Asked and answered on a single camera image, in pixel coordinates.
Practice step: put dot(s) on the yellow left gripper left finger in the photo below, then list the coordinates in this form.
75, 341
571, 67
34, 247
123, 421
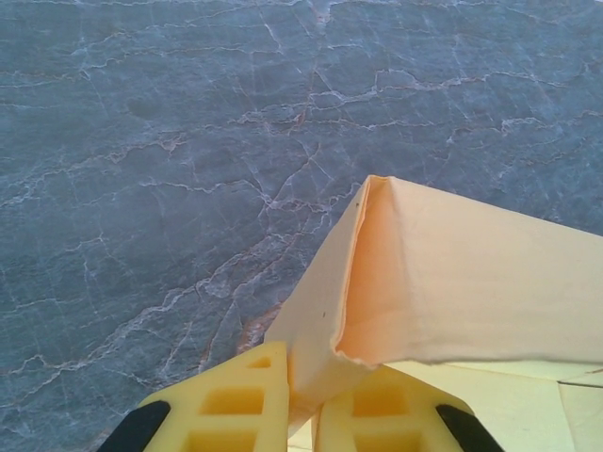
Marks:
235, 405

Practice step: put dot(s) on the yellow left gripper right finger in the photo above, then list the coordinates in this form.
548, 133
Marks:
386, 414

